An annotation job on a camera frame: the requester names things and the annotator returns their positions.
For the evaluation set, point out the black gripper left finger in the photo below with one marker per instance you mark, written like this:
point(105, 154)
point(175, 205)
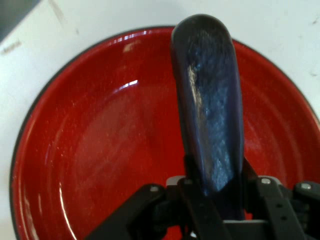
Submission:
point(200, 217)

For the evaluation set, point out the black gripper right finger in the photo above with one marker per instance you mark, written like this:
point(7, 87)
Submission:
point(277, 207)

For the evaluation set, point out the purple toy eggplant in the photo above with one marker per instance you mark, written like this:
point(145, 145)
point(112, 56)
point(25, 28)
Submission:
point(210, 112)

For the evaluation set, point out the red plate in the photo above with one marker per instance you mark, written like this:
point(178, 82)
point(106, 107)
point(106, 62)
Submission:
point(100, 150)

